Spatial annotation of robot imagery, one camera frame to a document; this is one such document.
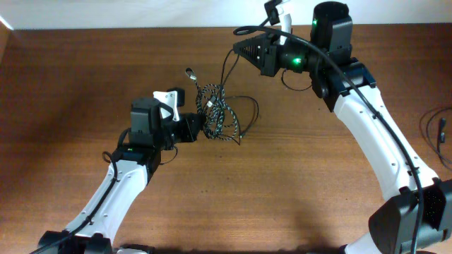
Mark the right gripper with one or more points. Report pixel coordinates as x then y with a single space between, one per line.
270 56

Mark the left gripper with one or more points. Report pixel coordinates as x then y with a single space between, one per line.
191 127

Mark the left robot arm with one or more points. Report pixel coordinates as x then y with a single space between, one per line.
155 127

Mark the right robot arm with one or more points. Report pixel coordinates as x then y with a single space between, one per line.
417 204

